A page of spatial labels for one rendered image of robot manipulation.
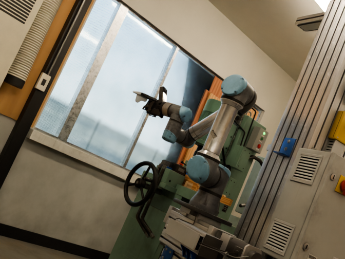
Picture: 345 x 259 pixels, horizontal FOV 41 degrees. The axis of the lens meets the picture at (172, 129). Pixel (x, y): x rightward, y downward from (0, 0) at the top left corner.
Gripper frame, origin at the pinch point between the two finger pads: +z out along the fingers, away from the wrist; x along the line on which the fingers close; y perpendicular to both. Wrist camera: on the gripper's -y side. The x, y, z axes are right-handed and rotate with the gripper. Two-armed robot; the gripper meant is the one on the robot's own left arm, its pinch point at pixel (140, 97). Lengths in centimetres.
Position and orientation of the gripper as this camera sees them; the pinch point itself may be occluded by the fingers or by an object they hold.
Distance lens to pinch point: 254.7
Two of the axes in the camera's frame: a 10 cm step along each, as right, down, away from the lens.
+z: -7.5, -2.4, 6.1
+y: -4.7, 8.5, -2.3
